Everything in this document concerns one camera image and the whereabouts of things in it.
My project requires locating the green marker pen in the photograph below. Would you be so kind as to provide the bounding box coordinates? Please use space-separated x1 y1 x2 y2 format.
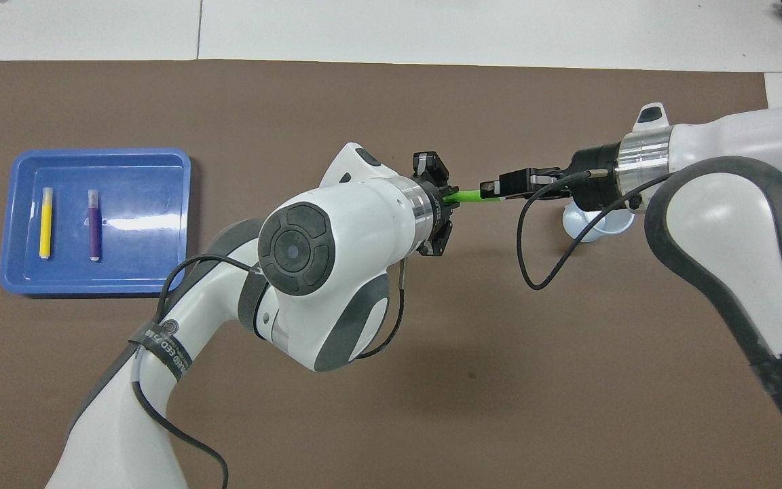
442 189 504 205

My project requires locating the purple marker pen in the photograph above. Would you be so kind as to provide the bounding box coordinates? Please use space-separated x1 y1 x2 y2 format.
88 189 103 263

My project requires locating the brown table mat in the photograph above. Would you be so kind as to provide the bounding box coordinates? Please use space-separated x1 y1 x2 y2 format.
0 60 782 489

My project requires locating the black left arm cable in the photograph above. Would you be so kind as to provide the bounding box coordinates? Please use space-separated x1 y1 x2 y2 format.
130 255 406 489

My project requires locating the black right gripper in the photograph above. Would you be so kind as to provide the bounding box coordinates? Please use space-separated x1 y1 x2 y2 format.
499 141 628 213

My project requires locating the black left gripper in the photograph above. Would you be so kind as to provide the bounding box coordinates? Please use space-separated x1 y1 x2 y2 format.
411 150 574 258

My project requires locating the blue plastic tray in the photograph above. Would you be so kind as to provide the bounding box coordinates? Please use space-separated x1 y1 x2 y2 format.
0 148 192 296

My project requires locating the translucent plastic cup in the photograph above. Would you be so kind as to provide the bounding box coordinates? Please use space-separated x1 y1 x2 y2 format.
563 202 636 243

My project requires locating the yellow marker pen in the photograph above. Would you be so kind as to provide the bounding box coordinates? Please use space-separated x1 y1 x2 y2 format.
39 187 54 259

